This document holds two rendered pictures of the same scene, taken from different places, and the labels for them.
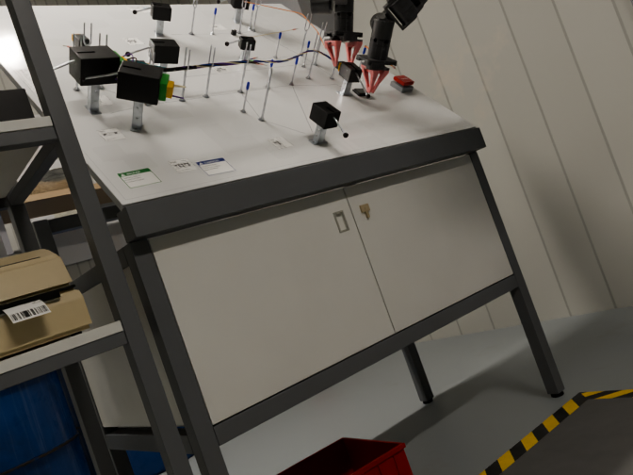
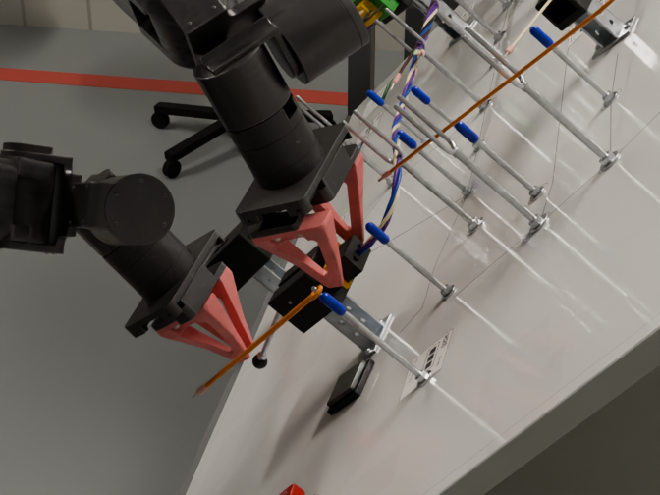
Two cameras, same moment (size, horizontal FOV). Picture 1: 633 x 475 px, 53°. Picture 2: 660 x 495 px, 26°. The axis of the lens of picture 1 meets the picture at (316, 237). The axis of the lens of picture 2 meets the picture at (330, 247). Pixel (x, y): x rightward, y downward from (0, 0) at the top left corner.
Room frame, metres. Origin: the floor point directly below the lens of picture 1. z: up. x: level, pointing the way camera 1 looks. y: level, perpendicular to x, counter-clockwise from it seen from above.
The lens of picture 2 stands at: (2.64, -0.88, 1.79)
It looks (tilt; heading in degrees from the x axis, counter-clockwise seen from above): 32 degrees down; 141
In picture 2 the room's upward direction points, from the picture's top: straight up
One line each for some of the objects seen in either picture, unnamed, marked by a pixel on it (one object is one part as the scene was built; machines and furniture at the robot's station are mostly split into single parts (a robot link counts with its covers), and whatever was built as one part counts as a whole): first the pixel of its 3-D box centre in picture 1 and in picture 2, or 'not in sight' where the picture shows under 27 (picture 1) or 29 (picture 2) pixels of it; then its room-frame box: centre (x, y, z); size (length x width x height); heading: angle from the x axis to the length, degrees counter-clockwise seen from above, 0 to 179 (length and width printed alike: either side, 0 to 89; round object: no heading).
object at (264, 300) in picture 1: (284, 292); not in sight; (1.44, 0.11, 0.60); 0.55 x 0.02 x 0.39; 129
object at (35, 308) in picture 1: (25, 311); not in sight; (1.07, 0.51, 0.73); 0.06 x 0.05 x 0.03; 132
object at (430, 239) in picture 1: (434, 235); not in sight; (1.78, -0.32, 0.60); 0.55 x 0.03 x 0.39; 129
